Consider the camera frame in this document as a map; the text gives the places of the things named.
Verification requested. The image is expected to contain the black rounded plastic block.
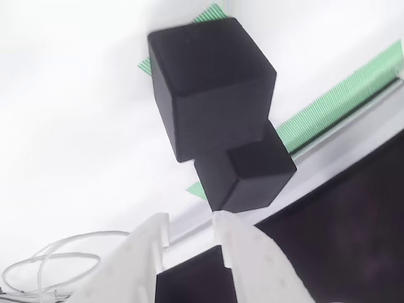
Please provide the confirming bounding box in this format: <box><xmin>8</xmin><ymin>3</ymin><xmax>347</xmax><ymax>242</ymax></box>
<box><xmin>147</xmin><ymin>17</ymin><xmax>278</xmax><ymax>163</ymax></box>
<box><xmin>193</xmin><ymin>119</ymin><xmax>297</xmax><ymax>213</ymax></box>

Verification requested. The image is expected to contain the green striped square marker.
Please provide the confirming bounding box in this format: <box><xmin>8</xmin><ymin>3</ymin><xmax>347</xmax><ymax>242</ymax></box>
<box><xmin>136</xmin><ymin>2</ymin><xmax>229</xmax><ymax>77</ymax></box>

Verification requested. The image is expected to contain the white cable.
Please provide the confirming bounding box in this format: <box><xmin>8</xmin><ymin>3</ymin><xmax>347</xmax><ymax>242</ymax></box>
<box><xmin>0</xmin><ymin>230</ymin><xmax>132</xmax><ymax>303</ymax></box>

